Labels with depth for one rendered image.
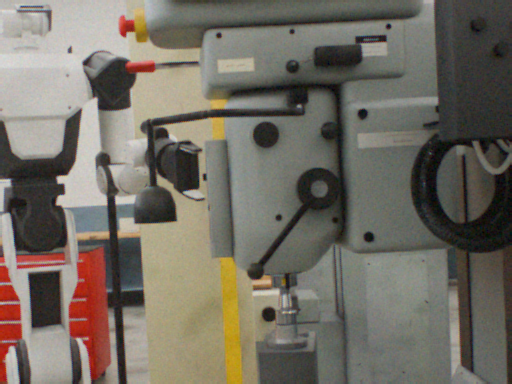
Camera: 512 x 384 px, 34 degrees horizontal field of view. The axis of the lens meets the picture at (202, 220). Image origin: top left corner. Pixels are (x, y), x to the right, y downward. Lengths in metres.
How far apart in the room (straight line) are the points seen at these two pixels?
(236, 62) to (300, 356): 0.70
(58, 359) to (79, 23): 8.80
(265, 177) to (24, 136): 0.81
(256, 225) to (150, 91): 1.87
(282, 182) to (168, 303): 1.89
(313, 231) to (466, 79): 0.39
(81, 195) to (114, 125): 8.37
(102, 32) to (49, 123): 8.64
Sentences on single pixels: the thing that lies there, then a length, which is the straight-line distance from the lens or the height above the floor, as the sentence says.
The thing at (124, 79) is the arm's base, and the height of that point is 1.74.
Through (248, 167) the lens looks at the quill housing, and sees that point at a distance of 1.42.
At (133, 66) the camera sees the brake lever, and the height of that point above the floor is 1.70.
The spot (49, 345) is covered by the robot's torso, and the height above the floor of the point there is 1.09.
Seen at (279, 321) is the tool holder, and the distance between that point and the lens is 1.85.
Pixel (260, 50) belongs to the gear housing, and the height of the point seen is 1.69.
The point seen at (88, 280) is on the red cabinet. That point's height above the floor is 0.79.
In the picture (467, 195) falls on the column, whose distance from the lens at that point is 1.68.
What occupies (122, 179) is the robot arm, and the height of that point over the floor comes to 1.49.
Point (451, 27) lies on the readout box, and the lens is 1.22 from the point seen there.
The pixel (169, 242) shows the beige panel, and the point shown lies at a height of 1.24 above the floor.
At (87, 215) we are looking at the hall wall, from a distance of 10.56.
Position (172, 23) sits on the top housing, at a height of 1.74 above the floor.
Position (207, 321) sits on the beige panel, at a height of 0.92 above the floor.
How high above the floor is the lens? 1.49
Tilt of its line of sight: 3 degrees down
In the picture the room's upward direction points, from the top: 3 degrees counter-clockwise
